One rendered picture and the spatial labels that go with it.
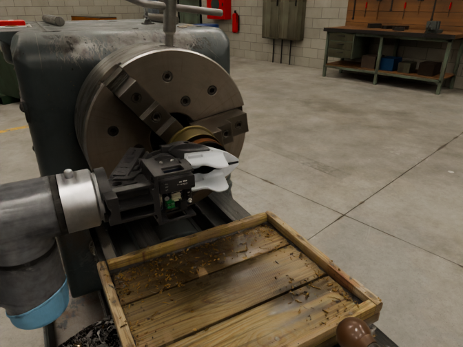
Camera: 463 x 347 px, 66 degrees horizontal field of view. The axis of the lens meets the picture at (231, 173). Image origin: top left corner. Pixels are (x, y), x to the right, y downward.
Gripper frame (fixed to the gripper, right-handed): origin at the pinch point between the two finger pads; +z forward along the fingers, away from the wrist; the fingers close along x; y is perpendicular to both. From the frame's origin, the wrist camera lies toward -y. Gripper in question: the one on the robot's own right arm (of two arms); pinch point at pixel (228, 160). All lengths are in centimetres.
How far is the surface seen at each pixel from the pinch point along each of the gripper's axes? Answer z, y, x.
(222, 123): 3.9, -9.8, 2.7
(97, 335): -24, -23, -50
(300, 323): 2.7, 17.4, -19.7
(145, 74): -7.8, -14.9, 11.7
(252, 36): 462, -768, -57
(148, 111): -9.4, -9.5, 6.8
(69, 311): -29, -39, -54
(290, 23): 474, -631, -22
